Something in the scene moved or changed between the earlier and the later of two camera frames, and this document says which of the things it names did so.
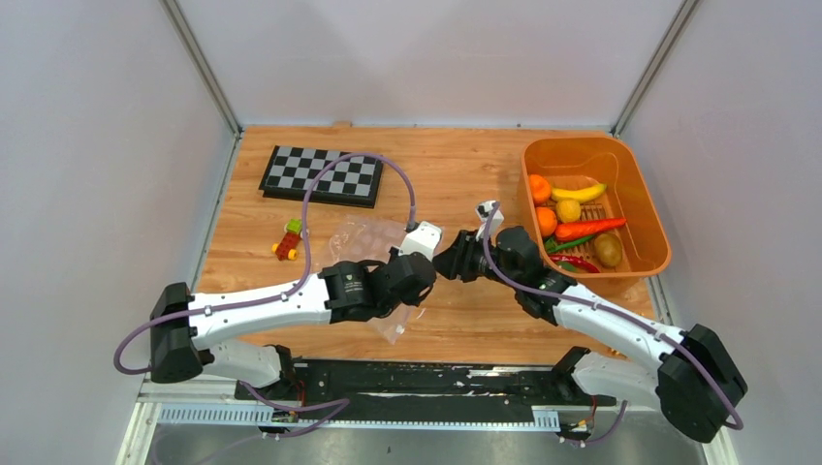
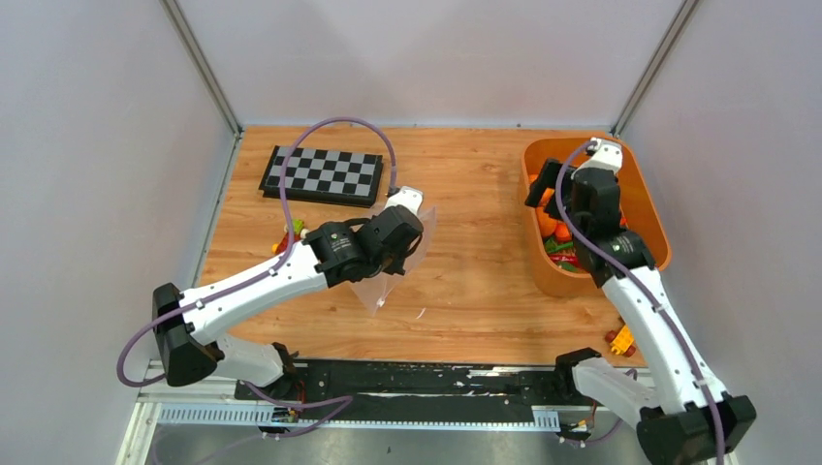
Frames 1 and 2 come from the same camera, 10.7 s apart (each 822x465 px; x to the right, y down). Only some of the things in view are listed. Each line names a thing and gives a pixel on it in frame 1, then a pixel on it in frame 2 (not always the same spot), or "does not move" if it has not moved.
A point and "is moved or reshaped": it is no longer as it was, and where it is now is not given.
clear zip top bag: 368,240 is moved or reshaped
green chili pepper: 551,245 does not move
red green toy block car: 288,246 does not move
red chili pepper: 574,261 does not move
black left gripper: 395,256 → 398,265
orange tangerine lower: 548,220 does not move
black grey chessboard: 349,182 does not move
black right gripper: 456,263 → 546,180
